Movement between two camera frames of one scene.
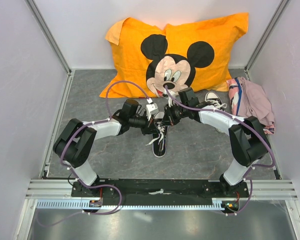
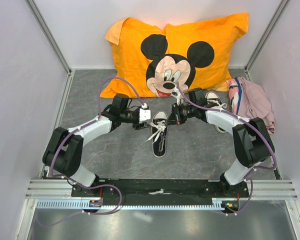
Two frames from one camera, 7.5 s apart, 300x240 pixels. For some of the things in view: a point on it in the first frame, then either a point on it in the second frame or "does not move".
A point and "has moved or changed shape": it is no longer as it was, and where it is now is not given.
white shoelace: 161,129 has moved or changed shape
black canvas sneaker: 159,138 does not move
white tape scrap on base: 160,192 does not move
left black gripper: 150,127 to 138,126
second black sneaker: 213,99 does not move
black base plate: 157,191 does not move
